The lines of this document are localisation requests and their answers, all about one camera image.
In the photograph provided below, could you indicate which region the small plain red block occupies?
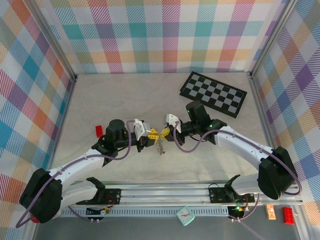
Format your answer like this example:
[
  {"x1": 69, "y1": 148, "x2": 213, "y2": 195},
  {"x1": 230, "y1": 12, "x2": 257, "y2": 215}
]
[{"x1": 94, "y1": 124, "x2": 105, "y2": 138}]

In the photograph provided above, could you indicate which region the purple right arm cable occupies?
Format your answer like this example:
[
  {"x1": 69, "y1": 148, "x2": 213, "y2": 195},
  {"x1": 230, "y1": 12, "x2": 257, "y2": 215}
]
[{"x1": 173, "y1": 121, "x2": 302, "y2": 222}]

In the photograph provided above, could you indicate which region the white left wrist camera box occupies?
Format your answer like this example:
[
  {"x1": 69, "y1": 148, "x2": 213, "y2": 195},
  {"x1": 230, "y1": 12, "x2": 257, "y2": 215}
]
[{"x1": 133, "y1": 118, "x2": 151, "y2": 140}]

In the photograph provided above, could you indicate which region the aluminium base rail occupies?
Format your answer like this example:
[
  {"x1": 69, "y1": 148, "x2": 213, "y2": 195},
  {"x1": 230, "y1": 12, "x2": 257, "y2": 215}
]
[{"x1": 29, "y1": 182, "x2": 305, "y2": 209}]

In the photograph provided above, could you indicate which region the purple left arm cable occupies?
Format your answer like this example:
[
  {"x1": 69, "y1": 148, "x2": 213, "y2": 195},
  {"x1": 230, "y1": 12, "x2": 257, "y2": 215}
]
[{"x1": 15, "y1": 119, "x2": 137, "y2": 229}]

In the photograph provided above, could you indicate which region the aluminium corner post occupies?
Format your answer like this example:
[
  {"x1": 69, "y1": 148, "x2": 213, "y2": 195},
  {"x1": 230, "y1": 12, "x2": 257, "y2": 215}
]
[
  {"x1": 24, "y1": 0, "x2": 78, "y2": 82},
  {"x1": 248, "y1": 0, "x2": 301, "y2": 80}
]

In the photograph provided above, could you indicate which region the red studded toy brick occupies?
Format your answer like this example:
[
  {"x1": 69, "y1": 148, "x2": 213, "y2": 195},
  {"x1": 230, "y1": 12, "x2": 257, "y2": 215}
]
[{"x1": 282, "y1": 206, "x2": 296, "y2": 225}]

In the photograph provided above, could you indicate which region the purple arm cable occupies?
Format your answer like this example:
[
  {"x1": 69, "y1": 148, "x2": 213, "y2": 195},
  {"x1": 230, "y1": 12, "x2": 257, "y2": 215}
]
[
  {"x1": 173, "y1": 121, "x2": 302, "y2": 222},
  {"x1": 15, "y1": 119, "x2": 137, "y2": 229}
]

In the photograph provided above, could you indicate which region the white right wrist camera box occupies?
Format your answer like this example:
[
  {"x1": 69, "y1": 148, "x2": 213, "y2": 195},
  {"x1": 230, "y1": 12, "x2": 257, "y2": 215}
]
[{"x1": 162, "y1": 113, "x2": 183, "y2": 134}]

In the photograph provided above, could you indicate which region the teal alarm clock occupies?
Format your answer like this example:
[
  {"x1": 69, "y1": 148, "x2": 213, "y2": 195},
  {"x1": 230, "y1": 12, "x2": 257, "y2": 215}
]
[{"x1": 175, "y1": 205, "x2": 196, "y2": 227}]

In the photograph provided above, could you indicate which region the aluminium side frame rail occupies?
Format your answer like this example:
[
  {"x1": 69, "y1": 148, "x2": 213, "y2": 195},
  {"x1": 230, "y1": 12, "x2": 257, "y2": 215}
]
[
  {"x1": 43, "y1": 76, "x2": 78, "y2": 187},
  {"x1": 248, "y1": 73, "x2": 287, "y2": 185}
]

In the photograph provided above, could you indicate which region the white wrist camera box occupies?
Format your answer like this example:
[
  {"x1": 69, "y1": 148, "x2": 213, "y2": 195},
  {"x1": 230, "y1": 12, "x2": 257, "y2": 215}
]
[
  {"x1": 133, "y1": 118, "x2": 151, "y2": 140},
  {"x1": 162, "y1": 113, "x2": 183, "y2": 134}
]

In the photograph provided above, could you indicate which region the orange tag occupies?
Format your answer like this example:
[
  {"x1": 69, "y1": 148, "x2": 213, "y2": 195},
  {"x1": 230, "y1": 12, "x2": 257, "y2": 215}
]
[{"x1": 265, "y1": 204, "x2": 277, "y2": 221}]

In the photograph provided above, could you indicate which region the slotted grey cable duct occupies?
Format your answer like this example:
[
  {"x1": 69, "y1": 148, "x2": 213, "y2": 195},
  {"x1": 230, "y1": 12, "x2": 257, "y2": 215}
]
[{"x1": 58, "y1": 207, "x2": 231, "y2": 217}]

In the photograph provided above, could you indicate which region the black controller bracket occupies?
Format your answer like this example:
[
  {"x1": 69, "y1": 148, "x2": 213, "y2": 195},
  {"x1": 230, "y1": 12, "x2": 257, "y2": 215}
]
[
  {"x1": 85, "y1": 206, "x2": 113, "y2": 224},
  {"x1": 226, "y1": 204, "x2": 246, "y2": 223}
]

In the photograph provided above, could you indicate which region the black grey chessboard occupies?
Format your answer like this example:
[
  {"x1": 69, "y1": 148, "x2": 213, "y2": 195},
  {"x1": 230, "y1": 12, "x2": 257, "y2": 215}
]
[{"x1": 178, "y1": 71, "x2": 248, "y2": 118}]

